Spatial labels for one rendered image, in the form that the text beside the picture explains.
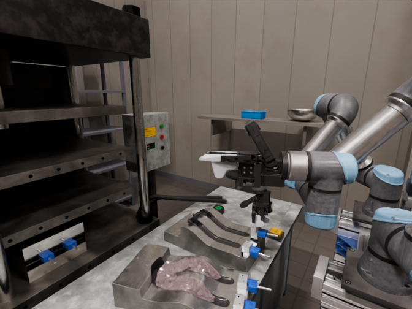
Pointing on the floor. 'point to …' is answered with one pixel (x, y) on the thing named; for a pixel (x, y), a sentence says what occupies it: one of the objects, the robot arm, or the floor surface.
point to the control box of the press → (152, 132)
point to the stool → (233, 177)
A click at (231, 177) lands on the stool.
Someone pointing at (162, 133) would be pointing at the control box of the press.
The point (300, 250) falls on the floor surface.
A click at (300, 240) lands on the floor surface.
